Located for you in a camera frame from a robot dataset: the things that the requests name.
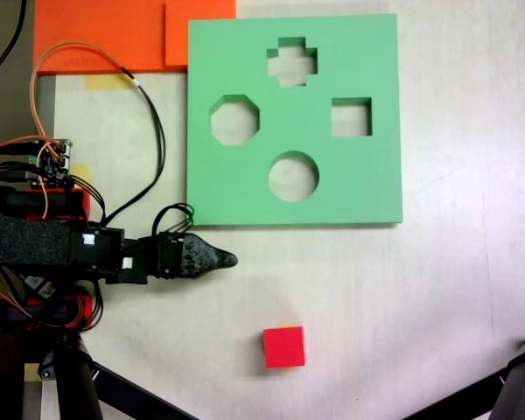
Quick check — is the red square block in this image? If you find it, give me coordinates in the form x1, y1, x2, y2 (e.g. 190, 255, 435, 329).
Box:
262, 325, 306, 369

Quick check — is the large orange flat block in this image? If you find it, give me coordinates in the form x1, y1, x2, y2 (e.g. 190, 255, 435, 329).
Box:
32, 0, 189, 74

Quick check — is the black driver circuit board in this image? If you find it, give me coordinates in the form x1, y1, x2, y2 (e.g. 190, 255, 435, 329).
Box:
24, 274, 56, 301

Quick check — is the thin black tripod leg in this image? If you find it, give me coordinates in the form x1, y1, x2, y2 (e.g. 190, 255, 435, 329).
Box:
91, 361, 200, 420
402, 367, 511, 420

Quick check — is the thick black tripod leg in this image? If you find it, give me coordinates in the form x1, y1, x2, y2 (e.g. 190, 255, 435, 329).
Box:
489, 330, 525, 420
38, 336, 105, 420

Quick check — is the green shape sorter board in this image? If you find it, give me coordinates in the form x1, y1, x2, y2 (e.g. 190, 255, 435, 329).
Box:
185, 13, 404, 228

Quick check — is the wide yellow tape piece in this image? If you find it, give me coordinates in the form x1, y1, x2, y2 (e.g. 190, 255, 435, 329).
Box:
84, 73, 136, 91

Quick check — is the black gripper wire loop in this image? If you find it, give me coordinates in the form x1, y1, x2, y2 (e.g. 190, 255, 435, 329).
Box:
151, 203, 197, 240

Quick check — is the black arm wire loop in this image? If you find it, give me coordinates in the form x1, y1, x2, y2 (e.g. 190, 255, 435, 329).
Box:
69, 174, 109, 224

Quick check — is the red printed base mount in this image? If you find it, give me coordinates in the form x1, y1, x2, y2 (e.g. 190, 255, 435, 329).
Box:
25, 186, 93, 332

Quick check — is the long black wire bundle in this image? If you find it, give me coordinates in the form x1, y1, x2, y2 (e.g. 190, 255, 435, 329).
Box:
103, 65, 167, 224

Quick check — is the circuit board with wires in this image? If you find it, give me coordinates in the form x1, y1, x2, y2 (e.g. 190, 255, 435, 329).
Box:
28, 138, 75, 190

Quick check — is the black usb plug cable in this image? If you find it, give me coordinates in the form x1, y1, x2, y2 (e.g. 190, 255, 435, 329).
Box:
0, 168, 37, 183

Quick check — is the thin orange wire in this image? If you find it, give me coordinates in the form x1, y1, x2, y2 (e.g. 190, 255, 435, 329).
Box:
29, 41, 130, 220

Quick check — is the thick black cable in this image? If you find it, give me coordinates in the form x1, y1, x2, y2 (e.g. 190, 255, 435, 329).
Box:
0, 0, 29, 122

